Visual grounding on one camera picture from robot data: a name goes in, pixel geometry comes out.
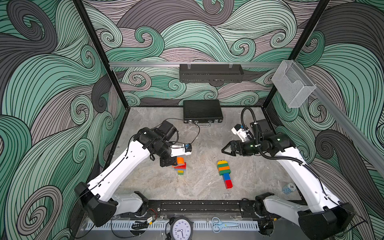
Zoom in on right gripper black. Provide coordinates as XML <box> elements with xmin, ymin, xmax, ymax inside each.
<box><xmin>221</xmin><ymin>138</ymin><xmax>262</xmax><ymax>157</ymax></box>

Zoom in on orange half-round block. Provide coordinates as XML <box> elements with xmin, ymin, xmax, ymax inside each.
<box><xmin>177</xmin><ymin>157</ymin><xmax>185</xmax><ymax>166</ymax></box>

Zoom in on red long lego brick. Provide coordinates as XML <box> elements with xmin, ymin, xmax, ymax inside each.
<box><xmin>174</xmin><ymin>163</ymin><xmax>187</xmax><ymax>170</ymax></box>

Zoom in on orange lego brick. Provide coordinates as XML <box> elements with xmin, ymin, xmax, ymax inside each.
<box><xmin>219</xmin><ymin>166</ymin><xmax>230</xmax><ymax>172</ymax></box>

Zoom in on yellow half-round lego brick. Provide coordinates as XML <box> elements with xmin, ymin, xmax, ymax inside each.
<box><xmin>217</xmin><ymin>161</ymin><xmax>228</xmax><ymax>166</ymax></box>

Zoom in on green long lego brick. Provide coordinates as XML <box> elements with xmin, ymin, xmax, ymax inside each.
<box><xmin>219</xmin><ymin>170</ymin><xmax>231</xmax><ymax>176</ymax></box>
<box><xmin>218</xmin><ymin>164</ymin><xmax>230</xmax><ymax>170</ymax></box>

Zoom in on blue square lego brick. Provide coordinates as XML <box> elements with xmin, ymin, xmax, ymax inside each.
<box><xmin>223</xmin><ymin>173</ymin><xmax>231</xmax><ymax>181</ymax></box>

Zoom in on red square lego brick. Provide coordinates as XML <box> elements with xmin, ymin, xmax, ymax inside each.
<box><xmin>225</xmin><ymin>180</ymin><xmax>233</xmax><ymax>189</ymax></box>

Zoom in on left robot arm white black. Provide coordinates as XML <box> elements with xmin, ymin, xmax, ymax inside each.
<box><xmin>75</xmin><ymin>128</ymin><xmax>191</xmax><ymax>227</ymax></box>

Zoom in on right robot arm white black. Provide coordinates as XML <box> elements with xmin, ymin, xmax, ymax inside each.
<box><xmin>222</xmin><ymin>120</ymin><xmax>356</xmax><ymax>240</ymax></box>

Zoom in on black hard case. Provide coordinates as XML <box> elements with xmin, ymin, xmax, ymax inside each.
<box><xmin>183</xmin><ymin>100</ymin><xmax>224</xmax><ymax>124</ymax></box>

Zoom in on white analog clock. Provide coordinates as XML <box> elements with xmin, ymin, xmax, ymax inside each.
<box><xmin>167</xmin><ymin>217</ymin><xmax>193</xmax><ymax>240</ymax></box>

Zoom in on light blue scissors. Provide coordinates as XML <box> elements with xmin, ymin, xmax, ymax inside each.
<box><xmin>212</xmin><ymin>217</ymin><xmax>240</xmax><ymax>233</ymax></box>

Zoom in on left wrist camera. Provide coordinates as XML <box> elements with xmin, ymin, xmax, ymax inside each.
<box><xmin>170</xmin><ymin>144</ymin><xmax>192</xmax><ymax>157</ymax></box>

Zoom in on clear plastic wall holder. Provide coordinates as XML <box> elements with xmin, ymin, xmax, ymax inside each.
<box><xmin>272</xmin><ymin>60</ymin><xmax>317</xmax><ymax>108</ymax></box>

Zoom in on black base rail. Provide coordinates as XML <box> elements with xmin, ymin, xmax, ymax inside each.
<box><xmin>86</xmin><ymin>199</ymin><xmax>322</xmax><ymax>219</ymax></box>

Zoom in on white perforated cable strip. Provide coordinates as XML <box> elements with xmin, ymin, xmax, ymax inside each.
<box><xmin>85</xmin><ymin>220</ymin><xmax>261</xmax><ymax>232</ymax></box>

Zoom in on black wall shelf tray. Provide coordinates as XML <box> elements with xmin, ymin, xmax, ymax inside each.
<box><xmin>179</xmin><ymin>64</ymin><xmax>244</xmax><ymax>84</ymax></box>

